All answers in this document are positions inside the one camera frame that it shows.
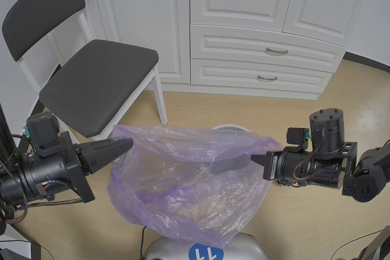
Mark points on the white chair dark grey cushions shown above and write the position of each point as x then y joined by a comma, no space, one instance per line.
100,82

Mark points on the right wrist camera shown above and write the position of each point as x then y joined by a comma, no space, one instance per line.
297,137

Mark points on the crumpled dark grey paper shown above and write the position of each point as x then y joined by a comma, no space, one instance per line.
286,183

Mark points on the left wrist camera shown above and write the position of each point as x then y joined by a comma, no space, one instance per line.
42,127

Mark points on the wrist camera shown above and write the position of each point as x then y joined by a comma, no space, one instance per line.
297,137
42,127

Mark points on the white trash bin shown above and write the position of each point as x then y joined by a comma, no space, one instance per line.
231,127

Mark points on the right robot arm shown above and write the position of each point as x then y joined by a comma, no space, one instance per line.
329,134

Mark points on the purple plastic bag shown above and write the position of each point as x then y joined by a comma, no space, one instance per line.
170,185

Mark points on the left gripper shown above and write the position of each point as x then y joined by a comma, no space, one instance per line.
54,170

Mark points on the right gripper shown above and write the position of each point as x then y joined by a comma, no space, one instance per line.
289,166

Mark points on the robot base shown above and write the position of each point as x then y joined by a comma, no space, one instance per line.
253,249

